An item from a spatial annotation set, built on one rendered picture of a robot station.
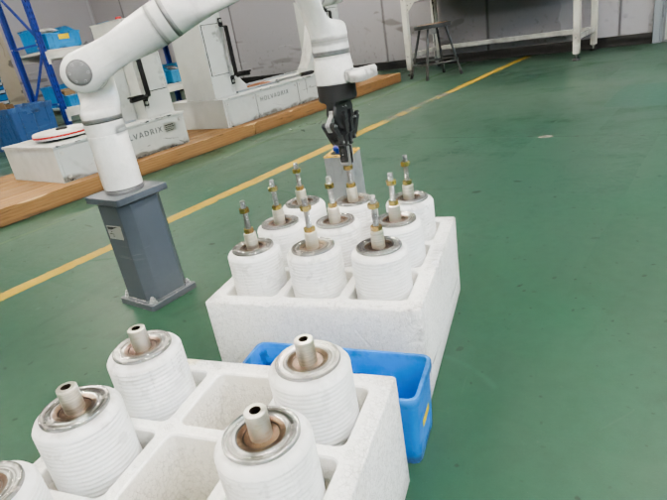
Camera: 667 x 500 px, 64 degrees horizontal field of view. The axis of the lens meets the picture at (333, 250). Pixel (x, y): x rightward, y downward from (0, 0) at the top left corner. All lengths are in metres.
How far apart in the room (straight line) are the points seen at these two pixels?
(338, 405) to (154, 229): 0.90
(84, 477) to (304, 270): 0.43
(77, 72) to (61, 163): 1.66
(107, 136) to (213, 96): 2.32
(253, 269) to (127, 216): 0.52
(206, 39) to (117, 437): 3.16
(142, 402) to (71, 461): 0.12
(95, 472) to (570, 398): 0.68
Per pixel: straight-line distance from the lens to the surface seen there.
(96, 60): 1.33
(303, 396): 0.59
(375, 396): 0.66
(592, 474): 0.83
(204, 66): 3.64
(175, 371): 0.72
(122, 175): 1.38
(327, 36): 1.03
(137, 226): 1.38
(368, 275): 0.85
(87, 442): 0.65
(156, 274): 1.42
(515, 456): 0.84
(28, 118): 5.45
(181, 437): 0.69
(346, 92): 1.04
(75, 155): 3.00
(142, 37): 1.31
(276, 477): 0.51
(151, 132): 3.23
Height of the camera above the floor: 0.60
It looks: 23 degrees down
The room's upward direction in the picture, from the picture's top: 10 degrees counter-clockwise
